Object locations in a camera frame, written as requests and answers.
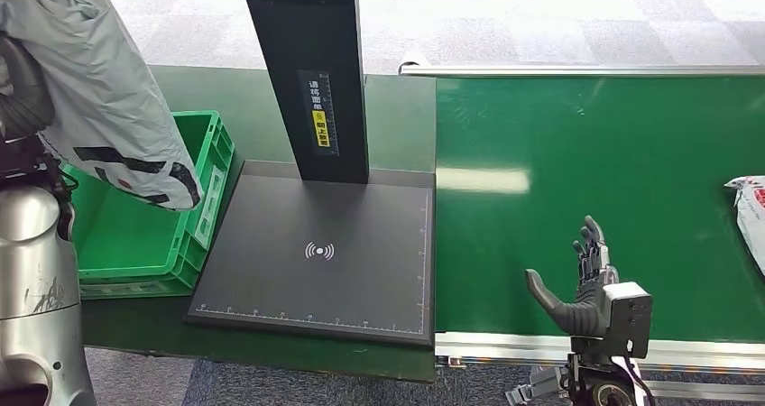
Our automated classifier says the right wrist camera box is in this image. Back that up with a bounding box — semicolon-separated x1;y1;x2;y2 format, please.
602;281;654;360

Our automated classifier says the green plastic crate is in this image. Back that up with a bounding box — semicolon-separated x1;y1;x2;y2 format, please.
60;110;235;301

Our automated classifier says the black and yellow label sticker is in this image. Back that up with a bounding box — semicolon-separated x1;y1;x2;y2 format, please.
298;69;341;157

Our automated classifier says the aluminium conveyor side rail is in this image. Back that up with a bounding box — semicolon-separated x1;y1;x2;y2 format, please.
398;62;765;79
435;331;765;374

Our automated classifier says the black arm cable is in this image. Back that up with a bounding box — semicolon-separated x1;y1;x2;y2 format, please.
621;355;657;406

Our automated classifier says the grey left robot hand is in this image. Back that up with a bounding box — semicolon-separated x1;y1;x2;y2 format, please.
0;34;58;144

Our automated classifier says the black inbound scanner machine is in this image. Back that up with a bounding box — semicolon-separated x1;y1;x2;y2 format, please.
185;0;436;347

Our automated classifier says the aluminium conveyor frame bar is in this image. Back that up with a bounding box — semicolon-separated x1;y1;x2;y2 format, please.
645;379;765;402

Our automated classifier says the green conveyor belt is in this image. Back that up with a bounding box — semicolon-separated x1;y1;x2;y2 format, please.
435;75;765;344

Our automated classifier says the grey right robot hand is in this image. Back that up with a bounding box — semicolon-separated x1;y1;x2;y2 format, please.
524;215;621;338

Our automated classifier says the grey plastic mailer package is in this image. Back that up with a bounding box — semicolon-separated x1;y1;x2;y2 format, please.
724;176;765;276
0;0;205;212

